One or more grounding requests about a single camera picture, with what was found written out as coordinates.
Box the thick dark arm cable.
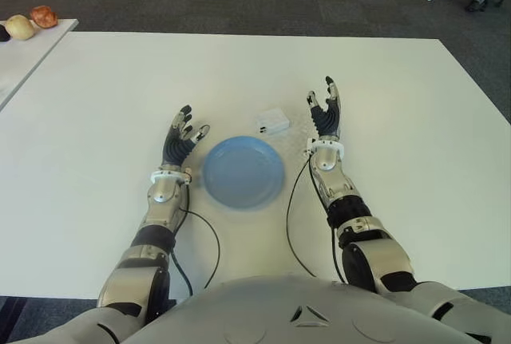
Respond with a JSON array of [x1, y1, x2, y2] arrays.
[[329, 219, 347, 284], [170, 251, 194, 297]]

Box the thick dark left arm cable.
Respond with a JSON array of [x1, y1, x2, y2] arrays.
[[170, 251, 194, 297]]

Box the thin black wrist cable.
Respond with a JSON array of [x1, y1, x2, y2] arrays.
[[284, 151, 319, 279], [177, 167, 221, 291]]

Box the white charger block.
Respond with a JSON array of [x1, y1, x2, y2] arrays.
[[255, 107, 291, 136]]

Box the grey robot torso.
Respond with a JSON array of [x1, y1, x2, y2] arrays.
[[131, 275, 480, 344]]

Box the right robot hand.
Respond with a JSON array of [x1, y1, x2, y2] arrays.
[[305, 75, 343, 141]]

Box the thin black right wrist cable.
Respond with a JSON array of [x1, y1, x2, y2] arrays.
[[284, 151, 319, 279]]

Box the thin black left wrist cable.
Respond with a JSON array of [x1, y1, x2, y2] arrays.
[[177, 167, 221, 291]]

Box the white side table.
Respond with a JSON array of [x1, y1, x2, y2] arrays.
[[0, 18, 79, 112]]

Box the blue plastic plate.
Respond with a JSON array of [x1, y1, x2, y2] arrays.
[[202, 135, 287, 212]]

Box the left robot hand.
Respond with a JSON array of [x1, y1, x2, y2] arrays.
[[161, 105, 212, 169]]

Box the red-brown fruit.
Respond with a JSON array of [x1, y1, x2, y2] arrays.
[[30, 5, 58, 29]]

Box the thick dark right arm cable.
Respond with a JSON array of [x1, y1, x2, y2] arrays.
[[329, 219, 347, 284]]

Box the pale yellow fruit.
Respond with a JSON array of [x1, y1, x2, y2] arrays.
[[4, 14, 36, 41]]

